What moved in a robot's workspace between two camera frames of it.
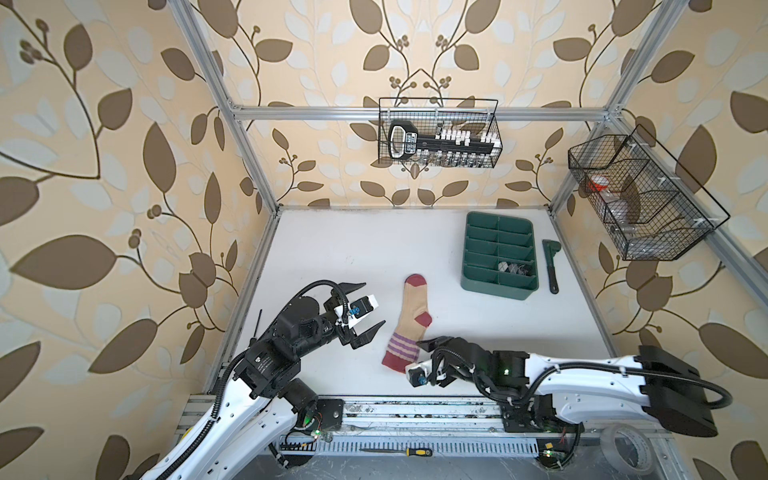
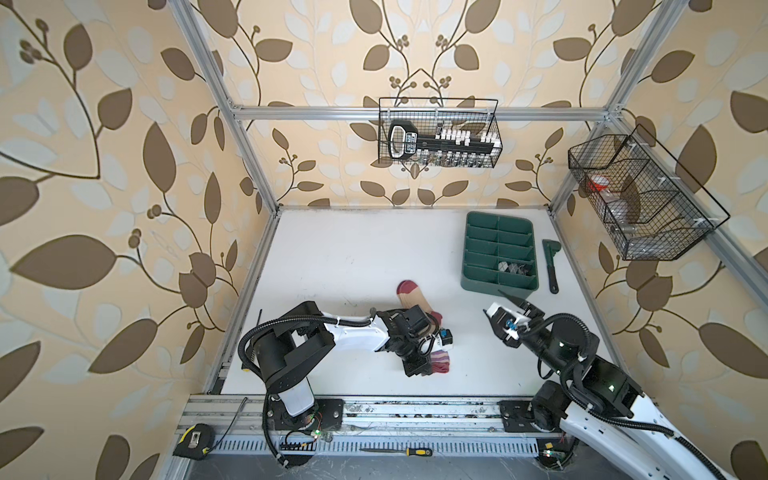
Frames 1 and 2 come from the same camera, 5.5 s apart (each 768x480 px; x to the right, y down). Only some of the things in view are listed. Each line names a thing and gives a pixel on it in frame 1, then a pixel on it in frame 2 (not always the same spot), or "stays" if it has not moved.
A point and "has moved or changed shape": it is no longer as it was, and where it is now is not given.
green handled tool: (550, 247) stays
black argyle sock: (513, 268) stays
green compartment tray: (499, 256) stays
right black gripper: (442, 349) -> (531, 313)
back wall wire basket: (439, 132) stays
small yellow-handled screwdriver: (421, 452) stays
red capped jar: (598, 182) stays
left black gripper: (363, 338) -> (420, 366)
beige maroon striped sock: (413, 321) has moved or changed shape
